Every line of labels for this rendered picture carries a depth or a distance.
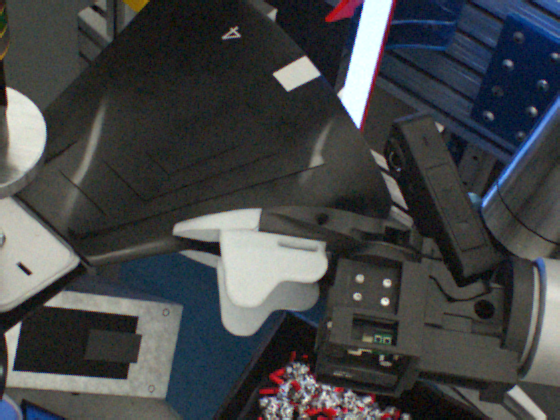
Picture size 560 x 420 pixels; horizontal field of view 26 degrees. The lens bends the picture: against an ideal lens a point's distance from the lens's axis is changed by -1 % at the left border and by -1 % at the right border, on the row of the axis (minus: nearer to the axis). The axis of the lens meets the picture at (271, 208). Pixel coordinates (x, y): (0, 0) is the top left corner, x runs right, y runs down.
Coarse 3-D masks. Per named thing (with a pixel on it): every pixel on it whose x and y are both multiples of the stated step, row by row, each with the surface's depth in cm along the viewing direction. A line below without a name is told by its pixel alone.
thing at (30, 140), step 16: (16, 96) 63; (16, 112) 63; (32, 112) 63; (16, 128) 62; (32, 128) 62; (16, 144) 62; (32, 144) 62; (0, 160) 61; (16, 160) 61; (32, 160) 61; (0, 176) 60; (16, 176) 60; (32, 176) 62; (0, 192) 60
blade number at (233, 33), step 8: (224, 24) 82; (232, 24) 83; (240, 24) 83; (216, 32) 82; (224, 32) 82; (232, 32) 82; (240, 32) 82; (248, 32) 83; (216, 40) 82; (224, 40) 82; (232, 40) 82; (240, 40) 82; (248, 40) 82; (224, 48) 81; (232, 48) 82
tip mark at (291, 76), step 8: (296, 64) 82; (304, 64) 83; (280, 72) 82; (288, 72) 82; (296, 72) 82; (304, 72) 82; (312, 72) 83; (280, 80) 81; (288, 80) 82; (296, 80) 82; (304, 80) 82; (288, 88) 81
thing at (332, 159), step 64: (192, 0) 83; (128, 64) 79; (192, 64) 80; (256, 64) 81; (64, 128) 76; (128, 128) 76; (192, 128) 77; (256, 128) 78; (320, 128) 81; (64, 192) 72; (128, 192) 73; (192, 192) 74; (256, 192) 76; (320, 192) 78; (384, 192) 81; (128, 256) 70
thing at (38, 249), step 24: (0, 216) 71; (24, 216) 72; (24, 240) 70; (48, 240) 70; (0, 264) 69; (24, 264) 69; (48, 264) 69; (72, 264) 69; (0, 288) 68; (24, 288) 68; (0, 312) 67
